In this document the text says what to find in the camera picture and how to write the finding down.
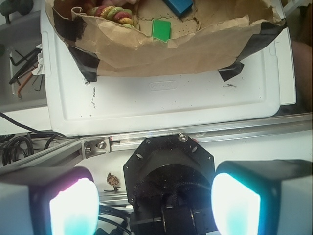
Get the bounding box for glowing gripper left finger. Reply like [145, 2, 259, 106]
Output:
[0, 166, 99, 235]

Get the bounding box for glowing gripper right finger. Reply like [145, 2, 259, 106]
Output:
[211, 159, 313, 235]

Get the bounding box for blue block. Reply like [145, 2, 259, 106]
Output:
[163, 0, 193, 18]

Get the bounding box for green block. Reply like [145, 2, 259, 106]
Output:
[152, 19, 171, 42]

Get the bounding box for white plastic tray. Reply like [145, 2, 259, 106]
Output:
[41, 11, 296, 136]

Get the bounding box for orange hex key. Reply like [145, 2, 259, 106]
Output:
[17, 72, 33, 99]

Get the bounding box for black hex key set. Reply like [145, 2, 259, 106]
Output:
[9, 47, 42, 85]

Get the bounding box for brown paper bag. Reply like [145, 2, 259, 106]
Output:
[45, 0, 287, 82]

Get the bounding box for pink plush toy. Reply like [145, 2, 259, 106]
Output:
[101, 0, 139, 6]

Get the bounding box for aluminium extrusion rail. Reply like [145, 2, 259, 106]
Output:
[1, 113, 313, 169]

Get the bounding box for silver corner bracket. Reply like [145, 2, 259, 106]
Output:
[81, 138, 111, 159]

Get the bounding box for black cable bundle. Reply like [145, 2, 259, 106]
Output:
[0, 111, 74, 167]

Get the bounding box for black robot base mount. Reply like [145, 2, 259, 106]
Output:
[123, 140, 217, 235]

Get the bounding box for multicoloured rope toy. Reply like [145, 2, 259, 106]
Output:
[86, 5, 136, 28]

